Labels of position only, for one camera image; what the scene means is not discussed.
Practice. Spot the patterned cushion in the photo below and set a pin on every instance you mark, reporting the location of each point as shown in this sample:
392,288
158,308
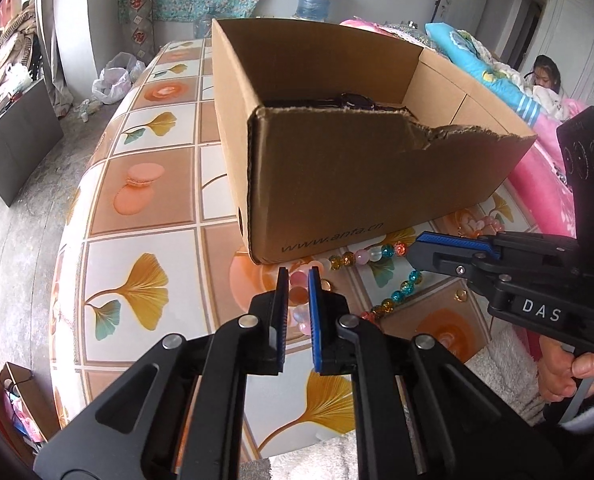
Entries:
137,16

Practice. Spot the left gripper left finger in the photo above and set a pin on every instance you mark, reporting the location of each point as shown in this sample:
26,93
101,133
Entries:
176,413

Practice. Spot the light blue quilt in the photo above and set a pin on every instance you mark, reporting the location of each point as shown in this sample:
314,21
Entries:
468,53

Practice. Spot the white plastic bag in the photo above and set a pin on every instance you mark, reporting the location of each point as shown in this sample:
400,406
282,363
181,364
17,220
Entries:
117,78

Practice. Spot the patterned tablecloth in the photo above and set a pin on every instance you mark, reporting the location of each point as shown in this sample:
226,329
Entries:
151,247

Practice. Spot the brown cardboard box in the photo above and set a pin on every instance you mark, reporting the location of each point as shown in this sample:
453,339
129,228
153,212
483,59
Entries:
309,176

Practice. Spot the person sitting in background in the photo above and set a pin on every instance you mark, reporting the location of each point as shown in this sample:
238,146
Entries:
545,73

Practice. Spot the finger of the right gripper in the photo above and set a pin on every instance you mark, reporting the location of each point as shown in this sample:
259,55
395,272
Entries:
456,261
452,245

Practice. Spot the brown paper bag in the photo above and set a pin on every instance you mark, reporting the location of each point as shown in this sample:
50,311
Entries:
27,418

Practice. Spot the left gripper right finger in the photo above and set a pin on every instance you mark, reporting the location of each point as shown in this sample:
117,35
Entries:
419,412

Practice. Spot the person's right hand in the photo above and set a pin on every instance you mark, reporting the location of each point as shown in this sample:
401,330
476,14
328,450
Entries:
559,370

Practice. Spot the white fluffy towel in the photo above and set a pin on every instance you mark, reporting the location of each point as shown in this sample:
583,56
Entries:
507,368

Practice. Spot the pink floral blanket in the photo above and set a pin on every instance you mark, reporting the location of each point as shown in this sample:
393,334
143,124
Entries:
539,180

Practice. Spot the dark grey cabinet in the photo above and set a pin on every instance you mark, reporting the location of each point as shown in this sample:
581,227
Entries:
29,129

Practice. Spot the black sunglasses in box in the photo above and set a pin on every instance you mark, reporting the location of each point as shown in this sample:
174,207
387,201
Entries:
355,101

